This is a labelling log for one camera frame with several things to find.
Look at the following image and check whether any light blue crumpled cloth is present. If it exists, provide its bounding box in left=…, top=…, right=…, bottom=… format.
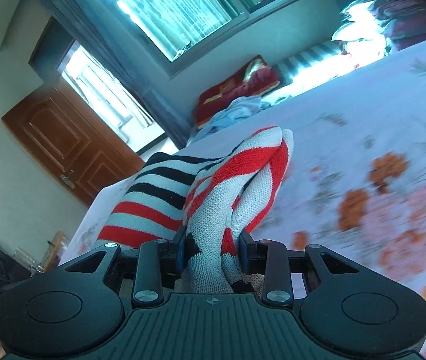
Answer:
left=188, top=95, right=293, bottom=144

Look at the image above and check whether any striped knit sweater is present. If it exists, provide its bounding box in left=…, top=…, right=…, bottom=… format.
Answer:
left=98, top=127, right=294, bottom=293

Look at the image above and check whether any floral white bedspread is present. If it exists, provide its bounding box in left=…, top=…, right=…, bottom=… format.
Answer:
left=58, top=29, right=426, bottom=360

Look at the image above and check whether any grey white striped pillow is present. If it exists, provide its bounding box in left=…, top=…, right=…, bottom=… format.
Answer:
left=273, top=41, right=342, bottom=85

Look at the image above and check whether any red gold pillow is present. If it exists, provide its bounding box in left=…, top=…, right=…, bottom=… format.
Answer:
left=195, top=55, right=280, bottom=129

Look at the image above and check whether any brown wooden door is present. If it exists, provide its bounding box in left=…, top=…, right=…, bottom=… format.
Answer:
left=2, top=77, right=144, bottom=206

